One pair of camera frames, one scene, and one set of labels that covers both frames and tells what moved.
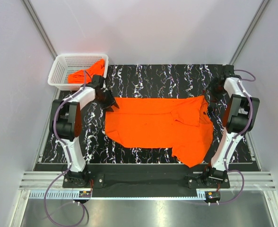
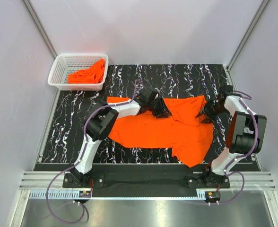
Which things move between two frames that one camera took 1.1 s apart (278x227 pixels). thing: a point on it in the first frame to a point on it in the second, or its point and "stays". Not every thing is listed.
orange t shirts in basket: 85,76 stays
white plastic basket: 64,64 stays
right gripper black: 209,88 to 209,118
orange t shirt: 182,124 stays
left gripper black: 110,102 to 162,112
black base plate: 146,180 stays
